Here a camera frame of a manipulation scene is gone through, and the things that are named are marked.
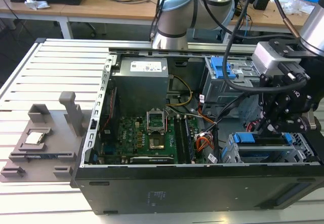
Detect clear plastic bag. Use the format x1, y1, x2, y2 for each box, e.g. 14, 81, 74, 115
281, 0, 314, 15

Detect crumpled white paper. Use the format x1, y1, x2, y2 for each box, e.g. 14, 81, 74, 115
24, 0, 50, 10

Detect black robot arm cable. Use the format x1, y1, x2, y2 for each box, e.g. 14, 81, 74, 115
150, 0, 173, 40

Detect metal drive cage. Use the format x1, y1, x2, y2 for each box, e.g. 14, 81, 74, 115
204, 56, 264, 116

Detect thin red wire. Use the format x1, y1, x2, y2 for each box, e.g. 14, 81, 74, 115
100, 87, 119, 134

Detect hard disk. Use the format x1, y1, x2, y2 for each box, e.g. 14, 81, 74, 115
233, 132, 292, 163

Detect blue hanging cable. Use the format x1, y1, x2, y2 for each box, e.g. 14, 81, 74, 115
241, 13, 254, 38

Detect black cable with brown plug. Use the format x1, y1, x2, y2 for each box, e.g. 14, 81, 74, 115
267, 0, 302, 39

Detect small black box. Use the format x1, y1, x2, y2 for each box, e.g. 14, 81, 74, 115
253, 0, 271, 11

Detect black internal cable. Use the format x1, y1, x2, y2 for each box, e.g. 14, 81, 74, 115
214, 92, 254, 133

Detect green motherboard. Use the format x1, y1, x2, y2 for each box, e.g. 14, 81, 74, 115
101, 115, 203, 164

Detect grey parts rack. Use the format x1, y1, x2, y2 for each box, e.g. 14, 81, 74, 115
0, 91, 89, 183

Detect thick black camera cable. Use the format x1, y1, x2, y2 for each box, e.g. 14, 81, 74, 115
224, 0, 308, 93

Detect black RAM stick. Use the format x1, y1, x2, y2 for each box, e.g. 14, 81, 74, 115
183, 117, 196, 163

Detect wooden desk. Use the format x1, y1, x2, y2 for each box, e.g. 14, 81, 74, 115
0, 0, 324, 40

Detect metal socket cover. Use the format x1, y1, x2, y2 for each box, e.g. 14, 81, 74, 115
146, 109, 168, 134

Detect black open PC case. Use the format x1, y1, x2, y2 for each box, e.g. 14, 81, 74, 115
70, 47, 324, 216

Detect silver CPU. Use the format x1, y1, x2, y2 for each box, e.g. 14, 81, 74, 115
25, 132, 45, 145

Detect blue drive cage latch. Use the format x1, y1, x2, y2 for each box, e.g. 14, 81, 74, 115
210, 56, 238, 80

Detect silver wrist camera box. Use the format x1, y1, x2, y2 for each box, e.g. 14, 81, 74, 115
253, 41, 302, 78

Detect grey power supply unit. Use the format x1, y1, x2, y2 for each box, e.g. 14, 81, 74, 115
111, 56, 170, 110

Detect yellow and black wire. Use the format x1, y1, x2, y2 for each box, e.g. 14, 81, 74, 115
167, 74, 193, 107

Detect red disk wire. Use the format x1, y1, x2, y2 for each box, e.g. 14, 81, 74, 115
246, 120, 262, 134

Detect metal disk bay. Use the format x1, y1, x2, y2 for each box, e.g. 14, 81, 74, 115
219, 131, 317, 164

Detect orange wire bundle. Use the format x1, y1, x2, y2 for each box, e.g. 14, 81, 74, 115
196, 134, 215, 157

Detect RAM stick with blue label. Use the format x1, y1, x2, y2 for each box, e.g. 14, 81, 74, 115
25, 154, 56, 159

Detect CPU socket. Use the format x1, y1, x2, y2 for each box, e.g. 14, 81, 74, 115
148, 135, 165, 151

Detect black graphics card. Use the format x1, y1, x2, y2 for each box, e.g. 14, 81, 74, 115
129, 155, 175, 164

